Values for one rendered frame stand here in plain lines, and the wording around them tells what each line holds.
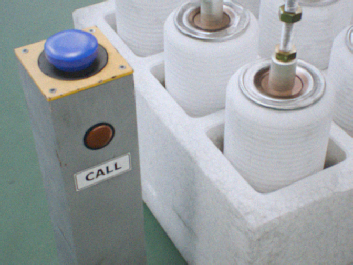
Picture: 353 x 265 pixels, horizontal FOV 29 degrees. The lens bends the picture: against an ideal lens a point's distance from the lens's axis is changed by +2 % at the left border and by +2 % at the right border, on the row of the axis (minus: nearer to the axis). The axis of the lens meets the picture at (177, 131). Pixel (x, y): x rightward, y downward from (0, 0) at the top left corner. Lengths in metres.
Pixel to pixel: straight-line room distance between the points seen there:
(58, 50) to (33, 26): 0.64
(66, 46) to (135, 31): 0.26
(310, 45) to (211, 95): 0.12
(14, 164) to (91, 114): 0.40
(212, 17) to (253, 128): 0.14
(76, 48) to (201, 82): 0.19
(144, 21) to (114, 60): 0.23
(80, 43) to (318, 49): 0.30
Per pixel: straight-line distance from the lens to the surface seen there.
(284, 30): 0.57
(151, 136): 0.72
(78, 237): 0.61
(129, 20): 0.77
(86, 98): 0.51
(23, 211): 0.86
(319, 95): 0.60
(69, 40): 0.53
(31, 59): 0.54
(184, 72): 0.68
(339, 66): 0.66
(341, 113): 0.68
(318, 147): 0.62
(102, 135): 0.54
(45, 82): 0.52
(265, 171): 0.62
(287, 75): 0.59
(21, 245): 0.82
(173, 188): 0.72
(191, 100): 0.69
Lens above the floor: 0.63
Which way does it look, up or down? 42 degrees down
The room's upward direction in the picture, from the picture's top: 1 degrees counter-clockwise
